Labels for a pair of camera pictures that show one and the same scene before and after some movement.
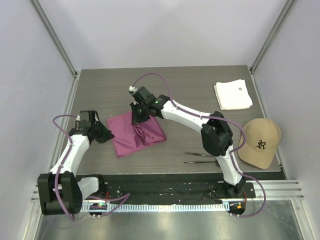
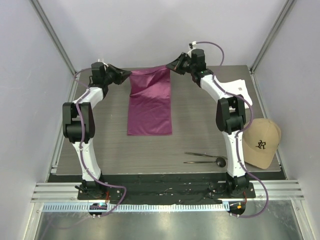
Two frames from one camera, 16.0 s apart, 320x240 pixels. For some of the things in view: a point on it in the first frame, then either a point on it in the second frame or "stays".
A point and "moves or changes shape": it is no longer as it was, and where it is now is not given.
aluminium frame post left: x=54 y=36 stays
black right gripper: x=136 y=119 → x=174 y=66
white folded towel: x=233 y=95 stays
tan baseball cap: x=262 y=137 stays
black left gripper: x=107 y=135 → x=121 y=75
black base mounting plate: x=149 y=189 stays
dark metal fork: x=199 y=154 stays
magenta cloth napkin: x=128 y=138 moves or changes shape
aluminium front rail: x=275 y=190 stays
